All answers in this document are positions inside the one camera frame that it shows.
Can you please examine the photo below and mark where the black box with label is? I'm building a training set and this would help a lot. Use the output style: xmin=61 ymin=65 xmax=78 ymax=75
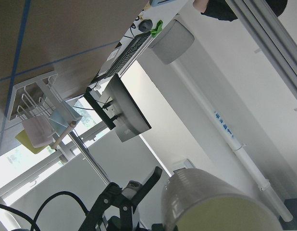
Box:
xmin=91 ymin=46 xmax=121 ymax=82

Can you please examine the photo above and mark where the black computer mouse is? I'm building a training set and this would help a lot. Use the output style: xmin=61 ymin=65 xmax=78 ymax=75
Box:
xmin=138 ymin=19 xmax=153 ymax=33

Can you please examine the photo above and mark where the green plastic clamp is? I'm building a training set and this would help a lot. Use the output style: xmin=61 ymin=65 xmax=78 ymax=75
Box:
xmin=150 ymin=20 xmax=163 ymax=38

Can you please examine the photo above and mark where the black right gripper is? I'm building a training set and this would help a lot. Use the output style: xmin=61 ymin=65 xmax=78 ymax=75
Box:
xmin=80 ymin=166 xmax=162 ymax=231

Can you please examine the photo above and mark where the blue plastic cup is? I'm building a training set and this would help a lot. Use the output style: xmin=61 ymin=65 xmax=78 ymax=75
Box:
xmin=49 ymin=109 xmax=69 ymax=136

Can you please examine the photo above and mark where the black keyboard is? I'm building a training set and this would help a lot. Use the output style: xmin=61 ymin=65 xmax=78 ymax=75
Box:
xmin=104 ymin=32 xmax=150 ymax=78

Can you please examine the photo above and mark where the pink plastic cup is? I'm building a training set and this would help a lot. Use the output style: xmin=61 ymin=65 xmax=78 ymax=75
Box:
xmin=22 ymin=115 xmax=55 ymax=148

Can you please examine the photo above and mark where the pale yellow plastic cup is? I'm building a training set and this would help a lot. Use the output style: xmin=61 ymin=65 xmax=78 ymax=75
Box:
xmin=161 ymin=168 xmax=282 ymax=231

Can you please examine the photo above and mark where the black monitor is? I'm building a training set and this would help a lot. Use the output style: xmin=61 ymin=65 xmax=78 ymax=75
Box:
xmin=84 ymin=74 xmax=151 ymax=142

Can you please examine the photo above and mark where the aluminium frame post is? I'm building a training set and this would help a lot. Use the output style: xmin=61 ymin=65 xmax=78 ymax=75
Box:
xmin=227 ymin=0 xmax=297 ymax=99

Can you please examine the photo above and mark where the seated person in black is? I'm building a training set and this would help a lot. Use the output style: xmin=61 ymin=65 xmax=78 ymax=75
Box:
xmin=193 ymin=0 xmax=288 ymax=22

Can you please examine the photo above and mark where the white wire cup rack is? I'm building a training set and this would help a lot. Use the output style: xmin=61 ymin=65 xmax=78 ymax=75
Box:
xmin=8 ymin=72 xmax=83 ymax=151

